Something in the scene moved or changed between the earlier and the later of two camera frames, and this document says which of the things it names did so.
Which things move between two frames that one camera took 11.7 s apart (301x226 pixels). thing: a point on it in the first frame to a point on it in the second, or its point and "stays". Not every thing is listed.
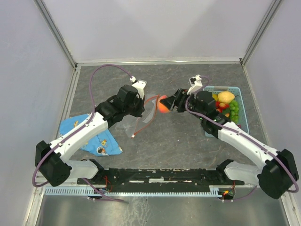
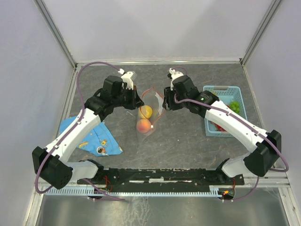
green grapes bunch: [234, 110] stays
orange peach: [162, 108] to [143, 125]
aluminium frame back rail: [159, 62] stays
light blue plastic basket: [242, 121] stays
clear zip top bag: [132, 125] to [150, 113]
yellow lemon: [225, 97] to [145, 111]
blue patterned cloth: [103, 143] stays
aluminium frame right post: [260, 31] stays
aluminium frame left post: [45, 13] stays
